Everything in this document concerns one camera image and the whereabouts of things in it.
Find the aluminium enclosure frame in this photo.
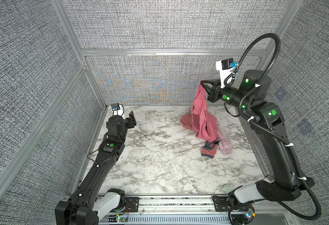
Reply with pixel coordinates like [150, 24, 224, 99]
[0, 0, 304, 209]

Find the light pink cloth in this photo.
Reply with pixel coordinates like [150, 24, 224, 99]
[217, 125, 233, 155]

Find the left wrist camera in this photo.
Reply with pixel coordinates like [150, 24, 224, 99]
[111, 103, 124, 116]

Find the black corrugated cable conduit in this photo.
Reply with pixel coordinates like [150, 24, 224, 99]
[223, 33, 322, 220]

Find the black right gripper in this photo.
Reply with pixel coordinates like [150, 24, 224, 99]
[203, 78, 253, 114]

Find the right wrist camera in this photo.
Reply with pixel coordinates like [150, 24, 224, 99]
[216, 58, 237, 89]

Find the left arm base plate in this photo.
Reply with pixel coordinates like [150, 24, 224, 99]
[111, 197, 140, 214]

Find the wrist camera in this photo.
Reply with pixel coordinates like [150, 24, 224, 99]
[111, 103, 124, 116]
[216, 58, 237, 89]

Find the salmon printed shirt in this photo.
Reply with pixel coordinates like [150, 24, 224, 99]
[180, 110, 219, 158]

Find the dark pink plain cloth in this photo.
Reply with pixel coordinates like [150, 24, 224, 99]
[192, 84, 218, 142]

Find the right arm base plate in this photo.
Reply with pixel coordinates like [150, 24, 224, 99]
[211, 196, 238, 212]

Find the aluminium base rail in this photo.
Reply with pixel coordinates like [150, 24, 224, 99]
[99, 194, 300, 225]

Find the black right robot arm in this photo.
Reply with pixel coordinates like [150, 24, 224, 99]
[200, 70, 315, 206]

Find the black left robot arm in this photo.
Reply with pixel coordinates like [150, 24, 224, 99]
[55, 112, 137, 225]

